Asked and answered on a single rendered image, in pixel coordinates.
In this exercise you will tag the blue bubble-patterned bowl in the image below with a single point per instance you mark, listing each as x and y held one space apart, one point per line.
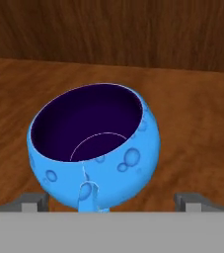
116 174

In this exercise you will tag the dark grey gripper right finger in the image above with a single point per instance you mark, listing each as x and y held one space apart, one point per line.
192 201

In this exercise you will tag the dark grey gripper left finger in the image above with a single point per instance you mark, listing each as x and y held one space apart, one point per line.
31 201

